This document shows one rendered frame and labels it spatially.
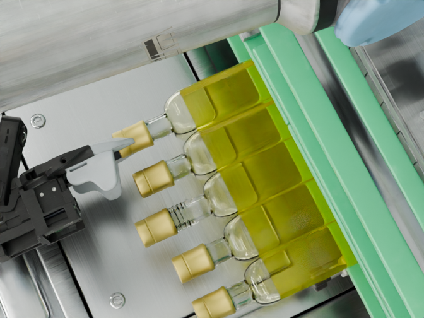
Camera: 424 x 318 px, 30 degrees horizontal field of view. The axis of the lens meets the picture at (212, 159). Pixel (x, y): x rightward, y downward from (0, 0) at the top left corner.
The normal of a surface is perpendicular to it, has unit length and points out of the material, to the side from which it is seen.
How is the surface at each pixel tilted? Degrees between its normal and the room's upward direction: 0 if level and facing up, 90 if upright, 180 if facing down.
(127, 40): 87
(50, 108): 90
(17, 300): 90
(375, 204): 90
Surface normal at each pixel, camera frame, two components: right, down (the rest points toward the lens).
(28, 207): 0.03, -0.25
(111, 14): 0.21, 0.20
